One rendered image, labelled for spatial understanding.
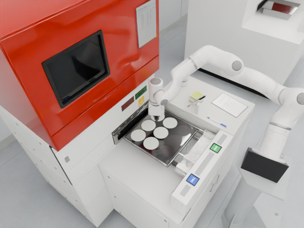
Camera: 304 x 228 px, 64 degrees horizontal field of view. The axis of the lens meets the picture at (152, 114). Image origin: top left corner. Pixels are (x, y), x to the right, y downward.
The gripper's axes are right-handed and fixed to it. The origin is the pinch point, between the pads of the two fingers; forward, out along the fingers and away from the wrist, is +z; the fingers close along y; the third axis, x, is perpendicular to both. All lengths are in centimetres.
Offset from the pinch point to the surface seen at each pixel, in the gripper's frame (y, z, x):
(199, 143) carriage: 28.8, 10.0, -10.9
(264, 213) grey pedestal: 94, 97, -17
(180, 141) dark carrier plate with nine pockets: 16.7, 8.1, -12.0
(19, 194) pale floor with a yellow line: -131, 98, -21
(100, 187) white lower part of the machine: -38, 42, -32
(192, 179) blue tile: 23.4, 1.5, -41.6
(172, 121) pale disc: 10.5, 8.0, 5.4
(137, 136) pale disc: -11.7, 8.0, -10.5
